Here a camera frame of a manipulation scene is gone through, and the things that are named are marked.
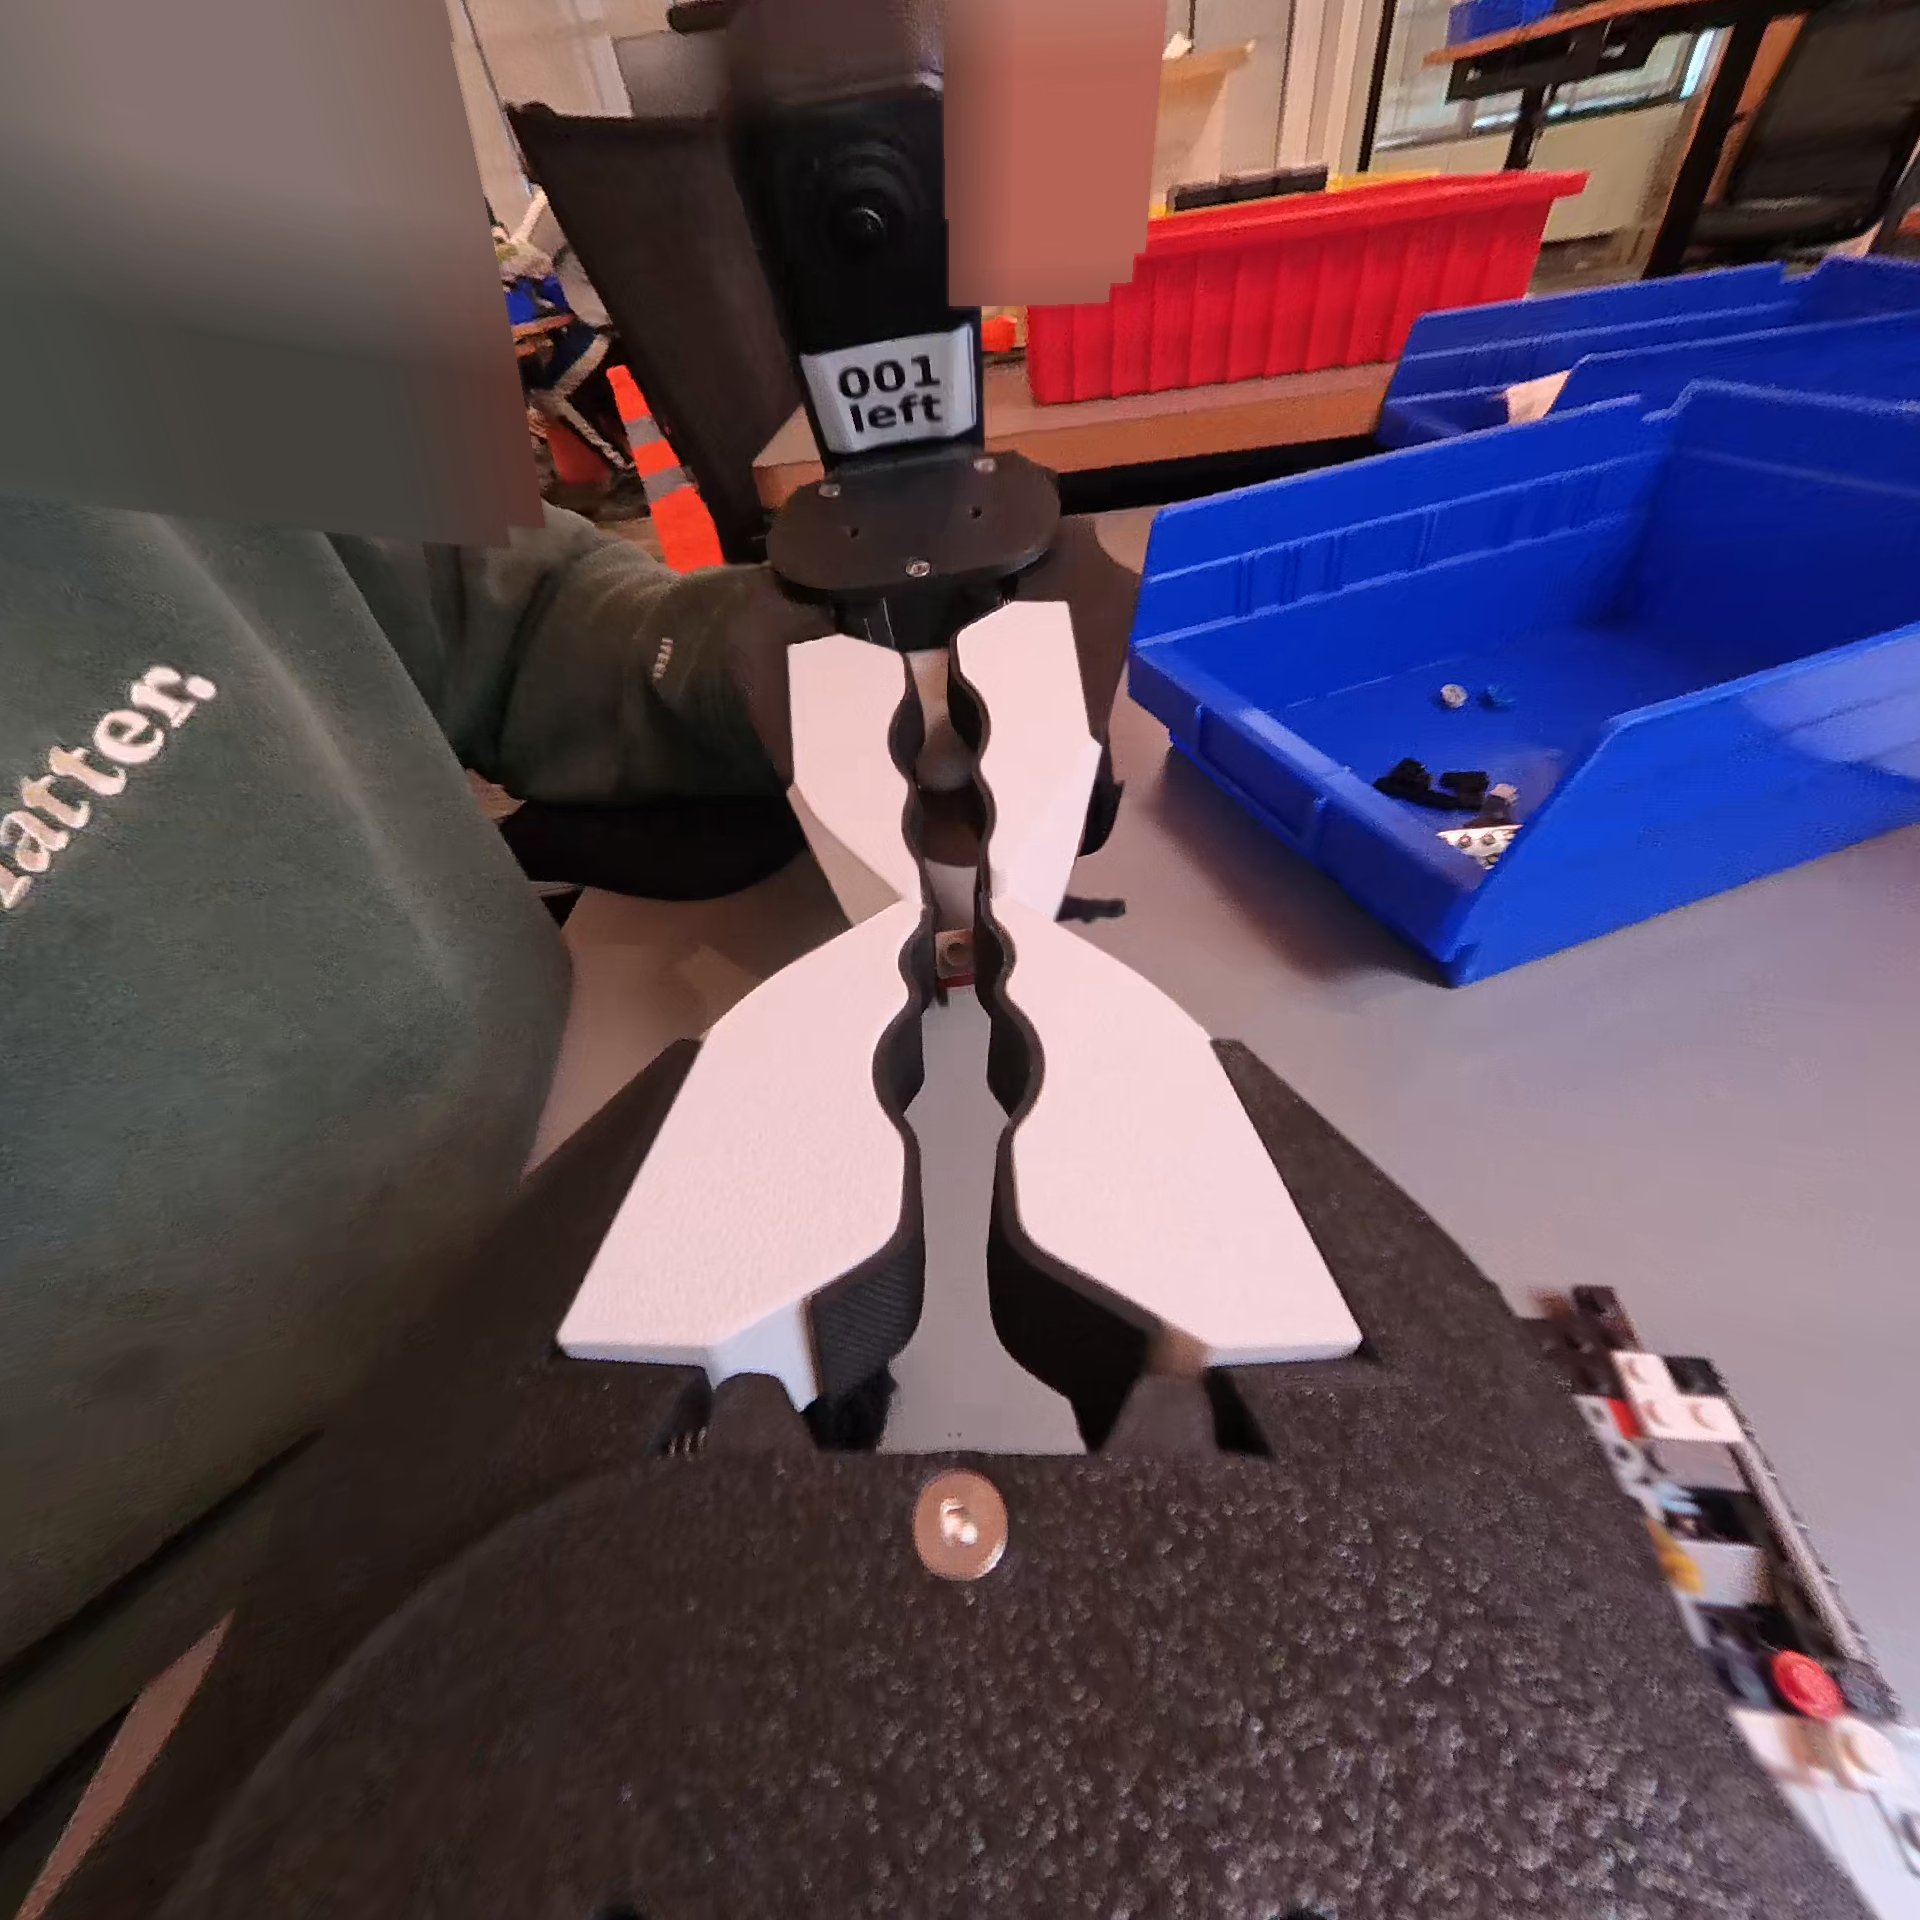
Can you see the brick car model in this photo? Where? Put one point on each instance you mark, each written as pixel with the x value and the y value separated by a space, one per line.
pixel 1756 1562

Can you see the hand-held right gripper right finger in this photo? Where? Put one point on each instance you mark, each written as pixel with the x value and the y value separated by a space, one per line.
pixel 1171 1202

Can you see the wooden background desk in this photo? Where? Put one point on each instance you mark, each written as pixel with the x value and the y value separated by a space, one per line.
pixel 1590 30

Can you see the red plastic bin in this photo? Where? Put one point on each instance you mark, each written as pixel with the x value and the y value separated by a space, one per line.
pixel 1291 286

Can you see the person's left forearm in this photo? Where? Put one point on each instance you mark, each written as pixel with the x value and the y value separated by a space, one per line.
pixel 602 676

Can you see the wooden background table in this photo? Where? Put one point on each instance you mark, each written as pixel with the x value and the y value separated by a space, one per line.
pixel 1201 421

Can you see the large blue plastic bin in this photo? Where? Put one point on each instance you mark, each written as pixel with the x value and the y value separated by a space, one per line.
pixel 1321 750

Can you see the person's torso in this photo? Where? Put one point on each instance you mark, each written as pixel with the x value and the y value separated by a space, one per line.
pixel 210 1142

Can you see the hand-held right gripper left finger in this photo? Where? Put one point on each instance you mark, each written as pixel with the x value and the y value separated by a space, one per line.
pixel 749 1202

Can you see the small red brick assembly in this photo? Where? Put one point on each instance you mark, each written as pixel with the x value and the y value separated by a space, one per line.
pixel 956 957

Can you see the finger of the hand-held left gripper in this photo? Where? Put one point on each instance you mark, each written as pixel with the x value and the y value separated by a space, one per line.
pixel 851 738
pixel 1051 738

